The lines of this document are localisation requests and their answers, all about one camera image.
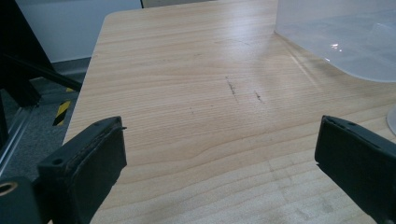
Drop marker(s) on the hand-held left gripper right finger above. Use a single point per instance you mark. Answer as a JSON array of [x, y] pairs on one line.
[[361, 161]]

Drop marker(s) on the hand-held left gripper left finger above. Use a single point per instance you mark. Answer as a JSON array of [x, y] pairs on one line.
[[87, 165]]

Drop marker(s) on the clear round object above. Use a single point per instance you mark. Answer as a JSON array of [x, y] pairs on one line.
[[392, 119]]

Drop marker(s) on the yellow black hazard tape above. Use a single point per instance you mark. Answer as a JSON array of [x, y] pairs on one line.
[[61, 112]]

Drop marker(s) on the black metal stand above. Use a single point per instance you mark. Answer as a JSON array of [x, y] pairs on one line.
[[21, 62]]

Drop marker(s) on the clear plastic container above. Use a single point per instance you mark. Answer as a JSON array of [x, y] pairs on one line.
[[342, 34]]

